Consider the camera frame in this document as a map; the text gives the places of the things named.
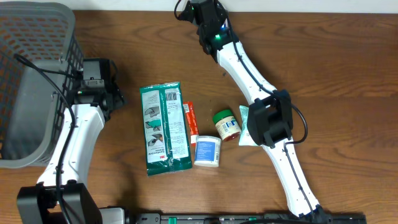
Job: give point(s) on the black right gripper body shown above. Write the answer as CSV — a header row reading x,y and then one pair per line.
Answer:
x,y
224,13

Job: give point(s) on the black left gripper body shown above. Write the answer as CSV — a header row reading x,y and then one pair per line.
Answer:
x,y
114,90

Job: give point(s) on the red snack package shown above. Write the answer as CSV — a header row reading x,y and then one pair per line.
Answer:
x,y
192,121

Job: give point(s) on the green lid jar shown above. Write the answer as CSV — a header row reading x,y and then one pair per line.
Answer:
x,y
226,125

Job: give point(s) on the green white wipes pack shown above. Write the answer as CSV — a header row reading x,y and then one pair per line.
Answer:
x,y
245,138

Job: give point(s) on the white round tub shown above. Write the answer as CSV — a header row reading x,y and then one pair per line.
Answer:
x,y
207,151

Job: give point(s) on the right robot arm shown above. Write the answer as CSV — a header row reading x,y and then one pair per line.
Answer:
x,y
270,115

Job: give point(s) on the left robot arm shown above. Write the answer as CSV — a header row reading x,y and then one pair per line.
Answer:
x,y
60,194

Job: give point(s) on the grey plastic shopping basket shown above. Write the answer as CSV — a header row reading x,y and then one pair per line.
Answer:
x,y
38,45

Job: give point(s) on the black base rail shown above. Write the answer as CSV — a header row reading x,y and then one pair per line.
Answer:
x,y
155,218

